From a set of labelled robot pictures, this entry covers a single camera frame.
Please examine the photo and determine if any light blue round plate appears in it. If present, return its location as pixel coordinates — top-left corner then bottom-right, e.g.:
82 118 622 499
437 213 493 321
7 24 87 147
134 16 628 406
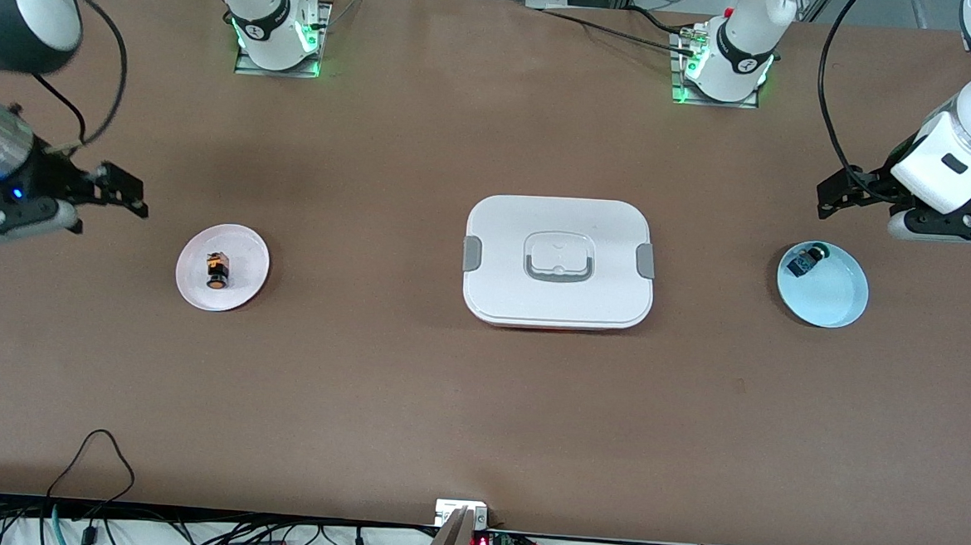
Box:
773 238 872 332

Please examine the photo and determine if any pink round plate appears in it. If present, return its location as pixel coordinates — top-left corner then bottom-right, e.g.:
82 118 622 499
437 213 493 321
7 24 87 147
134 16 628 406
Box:
173 221 273 315

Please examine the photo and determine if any white lidded lunch box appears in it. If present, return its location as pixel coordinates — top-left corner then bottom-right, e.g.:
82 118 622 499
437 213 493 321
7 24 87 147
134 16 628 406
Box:
460 192 660 336

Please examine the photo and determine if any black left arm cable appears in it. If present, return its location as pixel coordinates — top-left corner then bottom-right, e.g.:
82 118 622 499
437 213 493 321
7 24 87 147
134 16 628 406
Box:
813 0 883 182

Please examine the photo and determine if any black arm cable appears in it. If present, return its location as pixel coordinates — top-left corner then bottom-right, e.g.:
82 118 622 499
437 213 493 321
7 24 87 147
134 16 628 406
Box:
27 0 133 154
813 0 883 182

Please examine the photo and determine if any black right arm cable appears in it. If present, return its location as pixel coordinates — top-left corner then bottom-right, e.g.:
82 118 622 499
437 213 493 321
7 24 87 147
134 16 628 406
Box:
27 0 133 154

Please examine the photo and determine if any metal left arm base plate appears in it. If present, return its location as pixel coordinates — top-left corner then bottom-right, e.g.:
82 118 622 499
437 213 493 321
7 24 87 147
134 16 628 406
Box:
667 25 765 111

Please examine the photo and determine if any thin black looped cable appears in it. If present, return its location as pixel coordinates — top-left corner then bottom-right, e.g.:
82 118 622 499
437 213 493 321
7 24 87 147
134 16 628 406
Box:
44 426 139 529

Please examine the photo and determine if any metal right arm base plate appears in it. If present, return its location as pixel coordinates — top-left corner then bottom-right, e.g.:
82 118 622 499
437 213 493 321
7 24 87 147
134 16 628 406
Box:
232 0 333 80

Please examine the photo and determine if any black table cable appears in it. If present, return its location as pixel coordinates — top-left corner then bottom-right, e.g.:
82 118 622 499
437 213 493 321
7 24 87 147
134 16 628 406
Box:
539 8 699 58

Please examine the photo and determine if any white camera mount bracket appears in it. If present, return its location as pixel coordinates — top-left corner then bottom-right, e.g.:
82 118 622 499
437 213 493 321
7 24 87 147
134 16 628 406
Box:
434 499 490 529

